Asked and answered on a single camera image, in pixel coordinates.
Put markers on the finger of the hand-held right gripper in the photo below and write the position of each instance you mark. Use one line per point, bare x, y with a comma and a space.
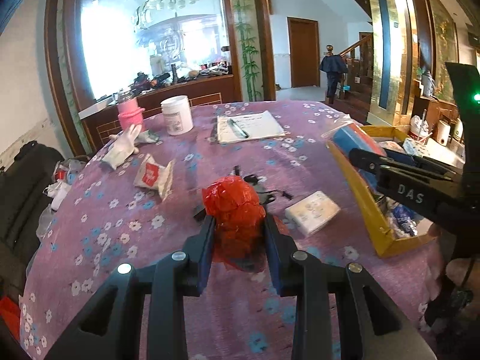
369, 163
420, 161

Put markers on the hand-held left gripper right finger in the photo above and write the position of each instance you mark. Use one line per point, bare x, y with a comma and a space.
273, 262

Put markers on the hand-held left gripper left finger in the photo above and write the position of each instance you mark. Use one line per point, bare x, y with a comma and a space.
206, 258

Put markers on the yellow cardboard box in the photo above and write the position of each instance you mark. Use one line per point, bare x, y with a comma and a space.
360, 202

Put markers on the red plastic bag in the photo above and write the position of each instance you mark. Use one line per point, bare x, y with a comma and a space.
234, 217

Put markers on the person's right hand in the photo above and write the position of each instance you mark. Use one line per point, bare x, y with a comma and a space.
459, 272

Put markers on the printed tissue pack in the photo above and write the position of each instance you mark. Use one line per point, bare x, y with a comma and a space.
412, 146

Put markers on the white paper roll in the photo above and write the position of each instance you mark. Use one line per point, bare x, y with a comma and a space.
444, 131

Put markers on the wooden side cabinet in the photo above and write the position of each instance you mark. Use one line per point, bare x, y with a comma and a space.
435, 108

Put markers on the purple floral tablecloth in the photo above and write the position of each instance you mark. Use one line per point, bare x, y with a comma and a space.
150, 232

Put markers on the white tissue pack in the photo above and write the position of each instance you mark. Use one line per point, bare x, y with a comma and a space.
313, 212

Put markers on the metal thermos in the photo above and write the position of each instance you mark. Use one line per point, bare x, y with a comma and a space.
427, 84

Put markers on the wooden staircase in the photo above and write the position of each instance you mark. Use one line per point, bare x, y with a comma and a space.
356, 82

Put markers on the red white paper packet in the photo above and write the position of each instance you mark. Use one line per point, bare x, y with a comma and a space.
152, 176

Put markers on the dark hanging jacket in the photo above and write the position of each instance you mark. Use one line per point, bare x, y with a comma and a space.
333, 63

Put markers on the gold pillar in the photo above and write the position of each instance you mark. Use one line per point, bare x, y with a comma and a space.
390, 45

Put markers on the white notebook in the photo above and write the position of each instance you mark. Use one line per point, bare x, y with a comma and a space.
255, 125

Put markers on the wooden door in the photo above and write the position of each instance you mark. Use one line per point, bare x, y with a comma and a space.
303, 52

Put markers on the black pen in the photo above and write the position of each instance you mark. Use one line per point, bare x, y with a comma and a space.
238, 127

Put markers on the white glove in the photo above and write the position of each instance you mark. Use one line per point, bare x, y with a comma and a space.
120, 148

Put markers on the white plastic jar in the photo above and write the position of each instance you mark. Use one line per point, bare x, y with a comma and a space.
176, 116

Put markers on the crumpled plastic bags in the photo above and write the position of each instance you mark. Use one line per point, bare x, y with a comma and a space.
60, 187

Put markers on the pink bottle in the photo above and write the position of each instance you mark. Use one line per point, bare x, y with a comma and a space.
130, 114

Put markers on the bamboo painted pillar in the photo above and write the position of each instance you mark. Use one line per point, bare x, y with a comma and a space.
247, 45

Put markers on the wooden sideboard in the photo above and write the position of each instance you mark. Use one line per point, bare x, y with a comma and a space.
210, 86

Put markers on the black sofa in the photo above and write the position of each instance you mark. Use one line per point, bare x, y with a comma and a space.
22, 195

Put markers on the red cloth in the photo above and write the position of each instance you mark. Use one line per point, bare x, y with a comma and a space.
7, 311

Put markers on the etched glass partition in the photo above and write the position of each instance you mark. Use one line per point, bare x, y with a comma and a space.
105, 45

